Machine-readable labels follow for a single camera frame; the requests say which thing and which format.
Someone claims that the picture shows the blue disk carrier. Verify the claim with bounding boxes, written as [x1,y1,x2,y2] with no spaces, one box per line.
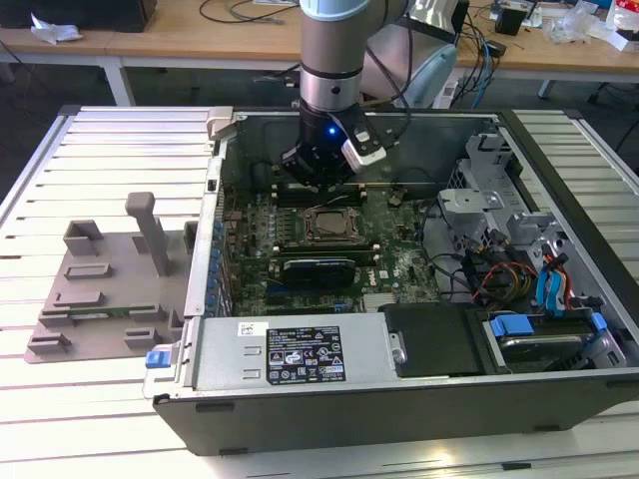
[487,309,609,374]

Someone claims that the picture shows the grey parts rack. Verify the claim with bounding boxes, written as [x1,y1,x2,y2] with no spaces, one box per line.
[23,191,202,365]

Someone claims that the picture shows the wooden desk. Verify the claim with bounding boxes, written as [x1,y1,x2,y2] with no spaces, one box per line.
[0,0,639,109]

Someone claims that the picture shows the CPU socket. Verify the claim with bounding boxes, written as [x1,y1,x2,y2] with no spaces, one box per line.
[298,205,361,246]

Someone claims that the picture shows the silver metal bracket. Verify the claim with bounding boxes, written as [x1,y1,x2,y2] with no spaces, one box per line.
[503,212,575,280]

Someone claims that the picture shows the metal socket cover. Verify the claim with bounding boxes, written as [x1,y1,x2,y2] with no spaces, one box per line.
[304,207,358,245]

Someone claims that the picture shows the grey drive cage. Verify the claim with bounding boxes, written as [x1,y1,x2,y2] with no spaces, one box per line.
[446,130,526,201]

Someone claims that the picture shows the beige case latch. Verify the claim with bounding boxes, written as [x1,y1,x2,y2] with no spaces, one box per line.
[205,106,236,142]

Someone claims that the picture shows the silver square CPU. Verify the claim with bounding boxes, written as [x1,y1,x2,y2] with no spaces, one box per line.
[315,213,349,240]

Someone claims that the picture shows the silver chipset heatsink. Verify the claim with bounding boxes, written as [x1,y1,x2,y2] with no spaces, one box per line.
[361,291,396,309]

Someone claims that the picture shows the red white box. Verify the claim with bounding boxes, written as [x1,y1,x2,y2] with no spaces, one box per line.
[605,0,639,52]

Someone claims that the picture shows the black PC case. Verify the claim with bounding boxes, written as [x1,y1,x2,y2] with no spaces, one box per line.
[142,106,639,458]

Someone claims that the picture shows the black graphics card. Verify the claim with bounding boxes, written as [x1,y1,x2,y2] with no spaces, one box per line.
[268,255,357,291]

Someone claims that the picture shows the silver power supply unit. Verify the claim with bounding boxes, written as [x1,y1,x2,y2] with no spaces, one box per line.
[192,314,403,394]

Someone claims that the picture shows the white power strip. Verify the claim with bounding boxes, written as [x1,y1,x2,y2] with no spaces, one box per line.
[431,79,459,110]

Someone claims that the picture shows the wire locking lever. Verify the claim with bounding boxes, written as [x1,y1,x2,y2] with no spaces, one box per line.
[309,195,353,211]

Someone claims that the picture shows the crumpled white paper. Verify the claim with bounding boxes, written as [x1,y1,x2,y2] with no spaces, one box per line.
[28,12,85,44]

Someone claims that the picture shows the green motherboard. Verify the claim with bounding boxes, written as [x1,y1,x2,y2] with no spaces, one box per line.
[213,182,453,319]

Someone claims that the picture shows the black plastic shroud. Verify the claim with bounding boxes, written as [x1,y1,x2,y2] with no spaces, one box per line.
[377,302,498,379]

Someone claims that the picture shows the blue wire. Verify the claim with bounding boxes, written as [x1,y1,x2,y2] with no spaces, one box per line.
[534,266,570,320]

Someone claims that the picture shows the black wire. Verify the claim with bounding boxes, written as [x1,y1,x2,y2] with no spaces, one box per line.
[418,197,475,303]

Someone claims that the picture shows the red yellow wire bundle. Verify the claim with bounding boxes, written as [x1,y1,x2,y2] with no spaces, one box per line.
[473,259,539,303]

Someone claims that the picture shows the large black box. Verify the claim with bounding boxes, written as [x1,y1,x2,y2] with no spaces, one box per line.
[0,0,159,34]

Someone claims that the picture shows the small black container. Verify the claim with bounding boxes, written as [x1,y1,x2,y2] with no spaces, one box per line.
[495,3,526,37]

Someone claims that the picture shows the clear plastic bags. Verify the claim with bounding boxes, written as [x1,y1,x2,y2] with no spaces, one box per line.
[545,1,611,45]

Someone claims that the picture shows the silver disk bay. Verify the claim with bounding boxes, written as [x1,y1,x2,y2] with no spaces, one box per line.
[435,187,506,263]

